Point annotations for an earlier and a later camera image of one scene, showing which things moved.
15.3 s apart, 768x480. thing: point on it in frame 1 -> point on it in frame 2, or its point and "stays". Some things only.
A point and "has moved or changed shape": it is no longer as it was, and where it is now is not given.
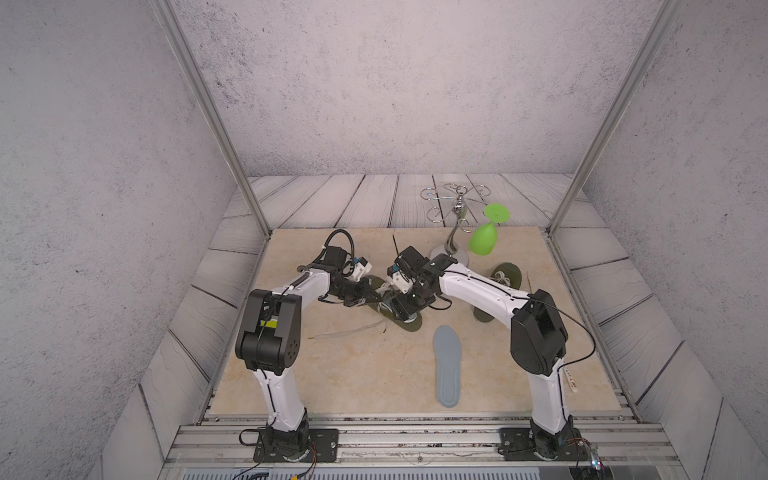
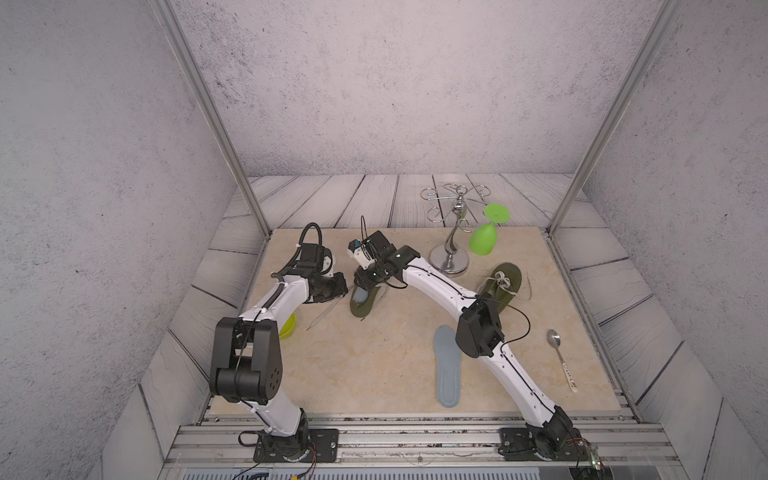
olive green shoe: (506, 274) stays
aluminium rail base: (425, 441) stays
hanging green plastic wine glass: (483, 239) stays
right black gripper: (403, 309) -> (361, 281)
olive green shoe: (375, 285) has moved or changed shape
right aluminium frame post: (659, 26) stays
